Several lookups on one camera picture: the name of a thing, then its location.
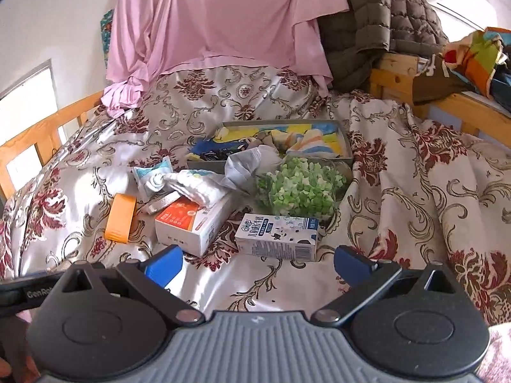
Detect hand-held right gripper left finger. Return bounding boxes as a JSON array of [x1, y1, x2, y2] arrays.
[[58, 244, 206, 326]]

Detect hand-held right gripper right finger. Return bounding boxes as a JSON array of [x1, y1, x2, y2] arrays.
[[310, 244, 454, 326]]

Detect white grey patterned band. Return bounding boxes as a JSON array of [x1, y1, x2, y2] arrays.
[[144, 191, 182, 214]]

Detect orange plastic case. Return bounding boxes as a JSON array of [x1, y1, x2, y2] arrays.
[[104, 193, 137, 244]]

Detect grey white sock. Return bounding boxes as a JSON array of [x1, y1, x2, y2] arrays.
[[162, 169, 232, 208]]

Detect grey tray with cartoon print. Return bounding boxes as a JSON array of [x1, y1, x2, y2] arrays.
[[186, 119, 354, 172]]

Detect light grey cloth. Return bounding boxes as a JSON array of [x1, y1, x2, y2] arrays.
[[225, 146, 280, 194]]

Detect person's left hand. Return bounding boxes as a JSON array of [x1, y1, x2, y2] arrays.
[[0, 354, 40, 383]]

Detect orange white cardboard box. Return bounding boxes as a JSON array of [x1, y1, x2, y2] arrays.
[[154, 197, 232, 258]]

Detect white blue milk carton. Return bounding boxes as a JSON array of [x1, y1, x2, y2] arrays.
[[235, 213, 320, 262]]

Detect blue white striped packet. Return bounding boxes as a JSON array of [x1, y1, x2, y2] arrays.
[[133, 157, 172, 200]]

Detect bag of green cubes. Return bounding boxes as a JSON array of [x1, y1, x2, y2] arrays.
[[255, 155, 352, 222]]

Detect floral satin bedspread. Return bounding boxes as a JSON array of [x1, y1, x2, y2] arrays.
[[0, 66, 511, 326]]

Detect dark blue sock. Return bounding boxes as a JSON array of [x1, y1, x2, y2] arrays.
[[189, 138, 256, 158]]

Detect pink fluffy blanket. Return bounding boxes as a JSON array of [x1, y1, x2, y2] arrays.
[[477, 319, 511, 383]]

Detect dark brown printed cloth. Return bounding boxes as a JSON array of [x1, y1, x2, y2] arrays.
[[413, 56, 476, 104]]

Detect white window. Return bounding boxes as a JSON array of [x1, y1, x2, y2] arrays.
[[0, 59, 54, 192]]

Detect colourful patchwork cloth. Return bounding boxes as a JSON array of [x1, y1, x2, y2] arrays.
[[443, 27, 511, 98]]

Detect olive quilted jacket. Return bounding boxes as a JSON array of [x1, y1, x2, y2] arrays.
[[317, 0, 450, 92]]

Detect pink hanging sheet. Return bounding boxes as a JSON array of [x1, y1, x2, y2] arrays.
[[102, 0, 351, 118]]

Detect wooden bed rail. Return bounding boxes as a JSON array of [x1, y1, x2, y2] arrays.
[[0, 90, 105, 200]]

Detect wooden bunk frame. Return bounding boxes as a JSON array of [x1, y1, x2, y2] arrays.
[[369, 54, 511, 136]]

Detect colourful wall poster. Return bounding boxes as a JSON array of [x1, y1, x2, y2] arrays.
[[99, 8, 116, 66]]

